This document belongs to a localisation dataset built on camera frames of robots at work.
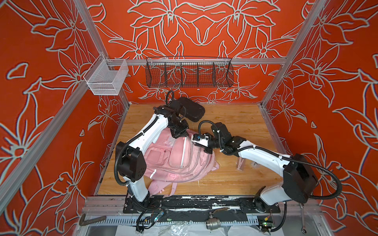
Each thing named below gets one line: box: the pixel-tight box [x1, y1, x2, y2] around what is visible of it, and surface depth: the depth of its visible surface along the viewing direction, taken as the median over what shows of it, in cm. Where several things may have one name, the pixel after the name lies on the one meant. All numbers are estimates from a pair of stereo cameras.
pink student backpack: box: [144, 127, 220, 197], surface depth 81 cm
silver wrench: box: [299, 203, 307, 235], surface depth 69 cm
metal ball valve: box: [205, 206, 231, 231], surface depth 67 cm
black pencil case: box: [178, 96, 206, 122], surface depth 110 cm
